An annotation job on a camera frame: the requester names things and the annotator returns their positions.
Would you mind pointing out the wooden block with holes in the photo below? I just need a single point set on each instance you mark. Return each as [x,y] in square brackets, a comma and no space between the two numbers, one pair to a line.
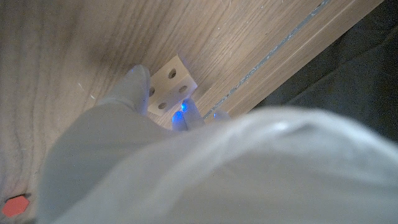
[169,85]

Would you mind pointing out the black backdrop curtain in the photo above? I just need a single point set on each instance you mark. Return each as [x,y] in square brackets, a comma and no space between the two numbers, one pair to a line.
[357,77]

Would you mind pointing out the wooden screw with red head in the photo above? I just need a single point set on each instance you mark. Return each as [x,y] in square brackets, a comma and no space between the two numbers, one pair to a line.
[15,206]

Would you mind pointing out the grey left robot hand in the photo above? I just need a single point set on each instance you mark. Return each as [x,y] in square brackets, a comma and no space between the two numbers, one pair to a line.
[202,180]

